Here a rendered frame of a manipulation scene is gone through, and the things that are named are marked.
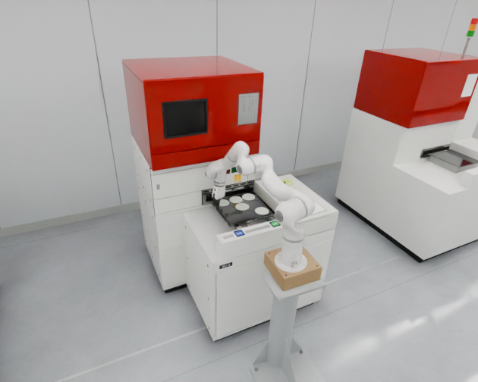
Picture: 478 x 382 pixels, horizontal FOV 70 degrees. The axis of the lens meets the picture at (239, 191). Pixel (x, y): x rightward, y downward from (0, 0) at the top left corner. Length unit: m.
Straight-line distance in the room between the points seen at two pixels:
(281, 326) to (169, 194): 1.18
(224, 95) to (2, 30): 2.04
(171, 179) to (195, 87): 0.66
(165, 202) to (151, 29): 1.83
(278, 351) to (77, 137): 2.73
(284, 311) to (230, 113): 1.34
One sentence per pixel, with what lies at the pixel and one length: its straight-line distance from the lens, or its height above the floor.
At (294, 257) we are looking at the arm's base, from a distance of 1.98.
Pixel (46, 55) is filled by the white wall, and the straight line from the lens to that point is 3.65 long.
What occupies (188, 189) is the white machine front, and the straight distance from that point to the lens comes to 2.55.
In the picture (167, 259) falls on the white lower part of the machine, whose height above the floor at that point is 0.40.
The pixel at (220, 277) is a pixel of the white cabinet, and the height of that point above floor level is 0.69.
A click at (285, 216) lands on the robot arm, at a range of 1.77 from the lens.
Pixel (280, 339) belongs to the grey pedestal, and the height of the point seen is 0.32.
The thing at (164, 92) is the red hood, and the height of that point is 1.73.
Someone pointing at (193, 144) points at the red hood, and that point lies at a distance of 2.36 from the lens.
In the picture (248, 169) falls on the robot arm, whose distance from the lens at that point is 1.97.
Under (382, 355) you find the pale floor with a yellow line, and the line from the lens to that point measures 2.99.
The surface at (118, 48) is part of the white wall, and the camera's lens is 3.67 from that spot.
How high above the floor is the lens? 2.27
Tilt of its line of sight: 30 degrees down
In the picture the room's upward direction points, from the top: 2 degrees clockwise
